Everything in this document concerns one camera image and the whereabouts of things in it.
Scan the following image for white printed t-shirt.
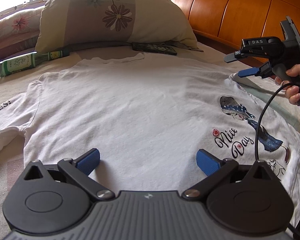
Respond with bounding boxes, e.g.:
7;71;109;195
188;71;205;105
0;54;300;225

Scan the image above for person's right hand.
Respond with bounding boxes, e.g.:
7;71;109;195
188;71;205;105
275;63;300;106

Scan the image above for orange wooden headboard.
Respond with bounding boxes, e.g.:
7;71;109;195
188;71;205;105
171;0;300;50

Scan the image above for green cartoon phone case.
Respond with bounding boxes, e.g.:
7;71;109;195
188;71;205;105
132;42;177;56

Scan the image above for green glass bottle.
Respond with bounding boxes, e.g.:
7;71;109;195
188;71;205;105
0;49;70;77

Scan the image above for pink folded quilt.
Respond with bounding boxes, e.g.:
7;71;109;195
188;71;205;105
0;7;43;61

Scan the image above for floral beige pillow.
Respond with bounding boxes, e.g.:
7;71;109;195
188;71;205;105
36;0;198;53

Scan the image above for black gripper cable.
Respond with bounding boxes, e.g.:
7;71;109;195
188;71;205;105
254;37;300;240

